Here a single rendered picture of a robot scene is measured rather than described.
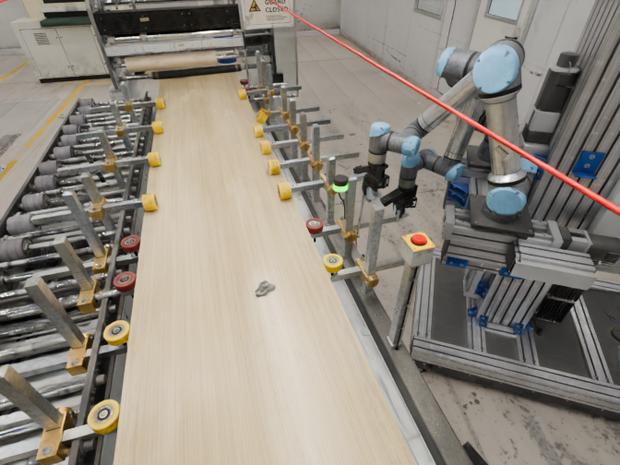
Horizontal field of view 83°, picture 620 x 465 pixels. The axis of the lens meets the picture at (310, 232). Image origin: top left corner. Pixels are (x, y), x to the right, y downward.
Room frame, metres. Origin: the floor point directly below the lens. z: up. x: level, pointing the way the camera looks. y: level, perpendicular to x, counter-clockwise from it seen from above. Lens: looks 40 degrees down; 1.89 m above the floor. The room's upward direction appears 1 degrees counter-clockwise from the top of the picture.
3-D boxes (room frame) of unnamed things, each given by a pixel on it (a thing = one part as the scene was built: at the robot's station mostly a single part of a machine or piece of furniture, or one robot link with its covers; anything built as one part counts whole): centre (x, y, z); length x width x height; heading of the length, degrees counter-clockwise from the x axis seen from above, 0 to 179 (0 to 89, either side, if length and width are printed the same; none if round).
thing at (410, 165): (1.37, -0.45, 1.13); 0.09 x 0.08 x 0.11; 130
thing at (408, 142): (1.25, -0.37, 1.29); 0.11 x 0.11 x 0.08; 56
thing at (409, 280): (0.76, -0.31, 0.93); 0.05 x 0.05 x 0.45; 16
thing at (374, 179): (1.28, -0.28, 1.13); 0.09 x 0.08 x 0.12; 36
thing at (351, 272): (1.06, -0.28, 0.81); 0.44 x 0.03 x 0.04; 106
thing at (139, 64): (3.61, 1.05, 1.05); 1.43 x 0.12 x 0.12; 106
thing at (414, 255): (0.76, -0.31, 1.18); 0.07 x 0.07 x 0.08; 16
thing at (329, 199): (1.49, -0.11, 0.87); 0.04 x 0.04 x 0.48; 16
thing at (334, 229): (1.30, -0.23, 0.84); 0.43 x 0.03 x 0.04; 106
